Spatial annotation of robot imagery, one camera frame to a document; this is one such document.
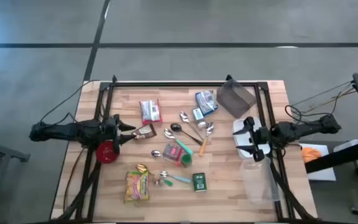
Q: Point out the red smoked paprika tin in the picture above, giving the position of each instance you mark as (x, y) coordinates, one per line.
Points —
(172, 152)

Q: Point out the white paper sheet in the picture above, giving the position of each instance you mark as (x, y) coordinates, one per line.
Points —
(322, 174)

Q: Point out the clear plastic bin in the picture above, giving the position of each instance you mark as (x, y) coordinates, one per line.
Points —
(256, 183)

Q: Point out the blue and white snack packet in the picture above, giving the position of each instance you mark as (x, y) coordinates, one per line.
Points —
(206, 102)

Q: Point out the red bowl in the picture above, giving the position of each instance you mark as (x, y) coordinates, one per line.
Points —
(104, 154)

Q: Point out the spice jar with white lid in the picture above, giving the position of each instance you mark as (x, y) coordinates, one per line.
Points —
(199, 117)

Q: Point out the all-silver metal spoon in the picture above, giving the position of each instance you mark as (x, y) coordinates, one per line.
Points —
(184, 116)

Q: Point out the brown snack packet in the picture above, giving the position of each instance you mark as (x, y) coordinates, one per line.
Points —
(145, 131)

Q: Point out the spice jar with green lid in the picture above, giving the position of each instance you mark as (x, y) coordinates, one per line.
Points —
(186, 160)

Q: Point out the red ramen noodle packet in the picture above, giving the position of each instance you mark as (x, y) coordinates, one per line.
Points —
(150, 111)

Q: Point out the black slanted beam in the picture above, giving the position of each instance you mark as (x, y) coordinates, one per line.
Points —
(337, 158)

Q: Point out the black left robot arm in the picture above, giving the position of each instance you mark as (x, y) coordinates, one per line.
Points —
(73, 130)

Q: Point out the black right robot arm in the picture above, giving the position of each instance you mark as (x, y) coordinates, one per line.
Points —
(306, 127)

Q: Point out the dark grey translucent bin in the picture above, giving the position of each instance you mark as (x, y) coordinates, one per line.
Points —
(235, 99)

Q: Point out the green spice tin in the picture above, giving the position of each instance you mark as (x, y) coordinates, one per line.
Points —
(199, 182)

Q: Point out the left arm's black gripper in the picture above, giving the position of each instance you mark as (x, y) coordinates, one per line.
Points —
(117, 137)

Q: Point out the white plastic bin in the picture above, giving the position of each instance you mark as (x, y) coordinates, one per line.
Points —
(239, 140)

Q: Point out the orange object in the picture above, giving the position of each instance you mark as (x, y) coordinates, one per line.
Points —
(311, 154)

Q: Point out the right arm's black gripper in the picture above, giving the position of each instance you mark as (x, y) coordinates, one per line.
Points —
(259, 140)

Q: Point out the yellow ramen noodle packet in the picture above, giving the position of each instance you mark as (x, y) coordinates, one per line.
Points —
(136, 186)

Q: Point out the clear storage container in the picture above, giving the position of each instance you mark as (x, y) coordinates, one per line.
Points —
(348, 144)

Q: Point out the small clear spice jar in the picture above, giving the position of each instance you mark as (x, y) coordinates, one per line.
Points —
(158, 181)

